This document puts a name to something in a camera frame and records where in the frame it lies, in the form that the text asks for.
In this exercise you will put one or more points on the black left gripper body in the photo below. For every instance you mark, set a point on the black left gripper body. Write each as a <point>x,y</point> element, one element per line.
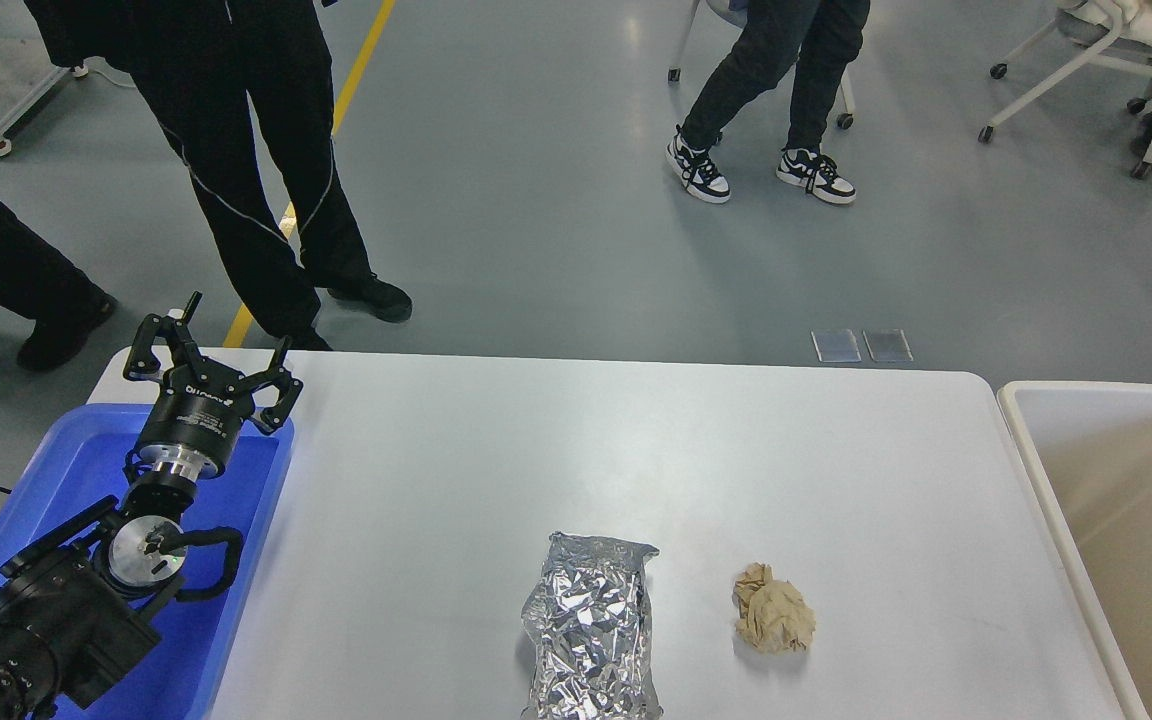
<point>198,410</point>

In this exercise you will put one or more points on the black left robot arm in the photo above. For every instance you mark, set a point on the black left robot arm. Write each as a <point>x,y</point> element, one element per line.
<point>77,604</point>

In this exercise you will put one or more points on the blue plastic bin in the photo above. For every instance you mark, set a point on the blue plastic bin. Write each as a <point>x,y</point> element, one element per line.
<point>80,461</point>

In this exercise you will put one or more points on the person in black tracksuit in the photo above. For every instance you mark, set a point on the person in black tracksuit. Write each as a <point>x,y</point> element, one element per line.
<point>243,92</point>

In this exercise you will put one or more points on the crumpled aluminium foil bag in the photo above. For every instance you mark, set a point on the crumpled aluminium foil bag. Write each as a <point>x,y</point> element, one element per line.
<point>589,621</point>

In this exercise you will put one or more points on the crumpled brown paper ball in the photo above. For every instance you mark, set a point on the crumpled brown paper ball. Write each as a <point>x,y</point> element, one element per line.
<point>773,616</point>

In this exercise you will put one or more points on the left metal floor plate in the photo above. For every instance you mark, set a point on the left metal floor plate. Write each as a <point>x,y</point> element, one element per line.
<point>836,346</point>

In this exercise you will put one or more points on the metal floor plate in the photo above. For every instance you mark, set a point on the metal floor plate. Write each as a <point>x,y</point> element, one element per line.
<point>836,346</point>
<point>888,346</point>

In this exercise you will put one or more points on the right metal floor plate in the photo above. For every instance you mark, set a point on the right metal floor plate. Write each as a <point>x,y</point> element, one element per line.
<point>888,346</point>

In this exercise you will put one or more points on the person with black-white sneakers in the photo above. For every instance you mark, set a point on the person with black-white sneakers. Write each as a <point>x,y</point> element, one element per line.
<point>815,42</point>

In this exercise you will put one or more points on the beige plastic bin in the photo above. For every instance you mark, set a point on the beige plastic bin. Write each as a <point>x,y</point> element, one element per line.
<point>1087,449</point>

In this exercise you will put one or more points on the grey office chair right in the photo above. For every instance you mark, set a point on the grey office chair right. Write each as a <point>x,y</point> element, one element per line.
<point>1112,34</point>

